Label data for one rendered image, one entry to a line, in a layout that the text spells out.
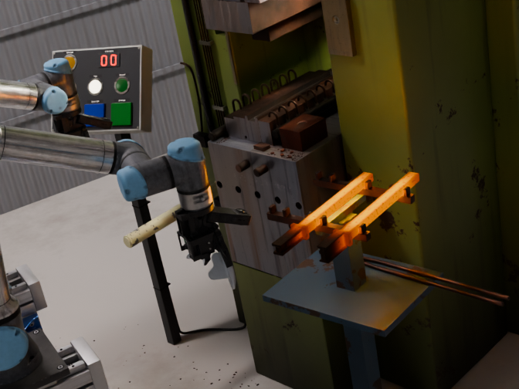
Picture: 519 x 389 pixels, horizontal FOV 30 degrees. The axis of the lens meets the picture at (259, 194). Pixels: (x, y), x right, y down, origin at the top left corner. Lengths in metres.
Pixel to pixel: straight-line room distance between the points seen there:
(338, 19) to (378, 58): 0.16
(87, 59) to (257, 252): 0.85
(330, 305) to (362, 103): 0.62
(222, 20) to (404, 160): 0.68
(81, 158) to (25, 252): 2.63
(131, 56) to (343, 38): 0.78
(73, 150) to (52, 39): 2.95
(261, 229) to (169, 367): 0.81
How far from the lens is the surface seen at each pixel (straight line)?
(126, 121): 3.19
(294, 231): 2.40
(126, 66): 3.22
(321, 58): 3.37
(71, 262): 4.57
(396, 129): 2.80
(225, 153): 3.04
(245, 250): 3.20
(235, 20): 2.87
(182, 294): 4.08
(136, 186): 2.08
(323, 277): 2.73
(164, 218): 3.29
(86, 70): 3.30
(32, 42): 5.06
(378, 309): 2.56
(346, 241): 2.36
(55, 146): 2.15
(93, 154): 2.17
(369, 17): 2.72
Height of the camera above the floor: 2.08
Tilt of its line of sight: 26 degrees down
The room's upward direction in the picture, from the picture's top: 11 degrees counter-clockwise
